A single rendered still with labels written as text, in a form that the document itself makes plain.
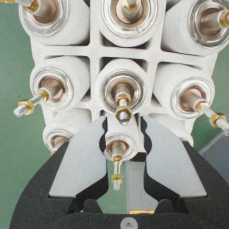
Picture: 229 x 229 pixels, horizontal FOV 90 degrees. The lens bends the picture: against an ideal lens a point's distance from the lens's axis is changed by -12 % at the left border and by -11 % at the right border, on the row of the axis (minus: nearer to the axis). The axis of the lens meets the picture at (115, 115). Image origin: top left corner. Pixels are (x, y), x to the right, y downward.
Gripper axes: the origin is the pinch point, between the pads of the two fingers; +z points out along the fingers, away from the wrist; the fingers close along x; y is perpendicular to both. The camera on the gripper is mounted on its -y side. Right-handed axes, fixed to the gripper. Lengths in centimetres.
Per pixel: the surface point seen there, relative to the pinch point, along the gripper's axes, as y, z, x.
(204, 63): -3.5, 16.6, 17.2
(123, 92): -0.4, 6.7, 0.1
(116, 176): 11.5, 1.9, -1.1
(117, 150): 11.3, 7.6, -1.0
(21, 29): -15, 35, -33
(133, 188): 26.5, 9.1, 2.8
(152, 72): -1.4, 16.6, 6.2
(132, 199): 26.5, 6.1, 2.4
